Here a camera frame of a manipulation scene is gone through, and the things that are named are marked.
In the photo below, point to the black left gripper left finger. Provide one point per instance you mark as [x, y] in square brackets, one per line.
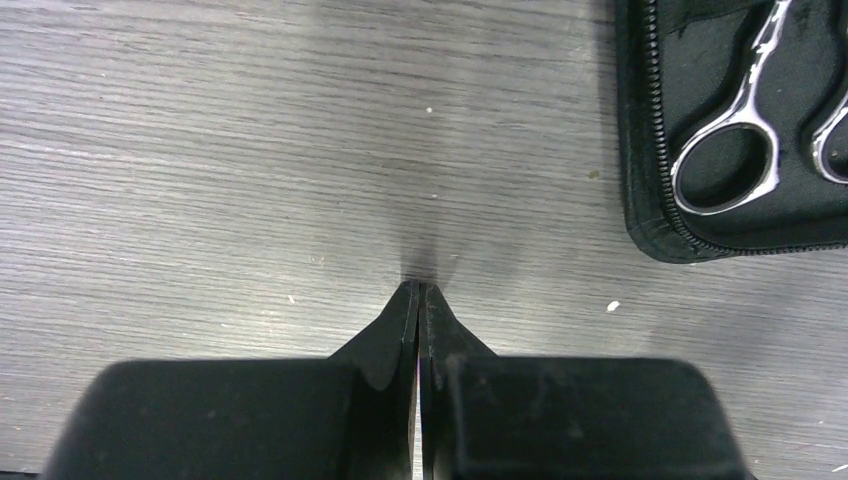
[346, 416]

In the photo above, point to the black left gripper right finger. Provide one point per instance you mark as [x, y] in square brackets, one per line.
[486, 416]

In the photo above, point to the silver hair scissors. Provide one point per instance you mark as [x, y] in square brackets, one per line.
[741, 113]

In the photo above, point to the black zip tool case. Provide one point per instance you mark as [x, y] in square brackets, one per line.
[678, 63]

